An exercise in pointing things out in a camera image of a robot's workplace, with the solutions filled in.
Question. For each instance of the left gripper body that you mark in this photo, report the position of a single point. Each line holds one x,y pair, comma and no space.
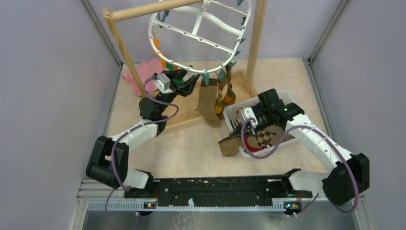
175,91

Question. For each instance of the white oval clip hanger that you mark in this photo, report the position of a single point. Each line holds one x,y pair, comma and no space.
201,38

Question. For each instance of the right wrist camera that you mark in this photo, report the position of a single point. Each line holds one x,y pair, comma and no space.
247,115

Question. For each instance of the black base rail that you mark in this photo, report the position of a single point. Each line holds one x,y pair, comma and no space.
230,193

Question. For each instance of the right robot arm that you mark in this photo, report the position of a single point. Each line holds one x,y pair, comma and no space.
347,174

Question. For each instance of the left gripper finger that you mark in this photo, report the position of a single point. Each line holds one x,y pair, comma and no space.
176,75
186,88

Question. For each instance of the olive striped sock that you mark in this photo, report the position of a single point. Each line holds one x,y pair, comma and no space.
230,96
219,105

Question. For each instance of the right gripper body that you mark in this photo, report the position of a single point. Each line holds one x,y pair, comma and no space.
265,121

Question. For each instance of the white plastic laundry basket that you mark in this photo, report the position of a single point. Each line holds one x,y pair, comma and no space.
232,121

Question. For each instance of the argyle brown sock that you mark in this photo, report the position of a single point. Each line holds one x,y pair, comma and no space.
268,137

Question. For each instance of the tan ribbed sock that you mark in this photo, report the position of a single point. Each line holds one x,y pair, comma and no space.
206,102
229,147

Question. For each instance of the pink cloth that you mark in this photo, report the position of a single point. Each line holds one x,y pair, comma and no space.
145,70

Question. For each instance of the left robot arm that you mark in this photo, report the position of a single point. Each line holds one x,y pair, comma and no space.
108,163

